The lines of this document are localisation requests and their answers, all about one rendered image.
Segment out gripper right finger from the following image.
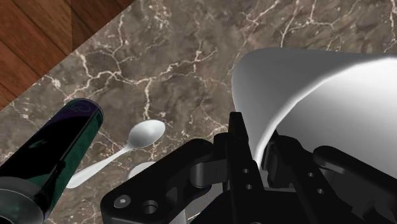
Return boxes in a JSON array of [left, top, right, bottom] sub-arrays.
[[261, 131, 397, 224]]

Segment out large white bowl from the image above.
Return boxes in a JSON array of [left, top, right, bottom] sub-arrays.
[[231, 47, 397, 187]]

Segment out dark green purple bottle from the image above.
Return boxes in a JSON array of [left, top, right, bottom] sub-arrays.
[[0, 97, 105, 224]]

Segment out white spoon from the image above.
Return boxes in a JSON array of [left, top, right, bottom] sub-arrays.
[[66, 119, 167, 190]]

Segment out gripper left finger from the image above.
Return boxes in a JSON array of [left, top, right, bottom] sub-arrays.
[[100, 111, 265, 224]]

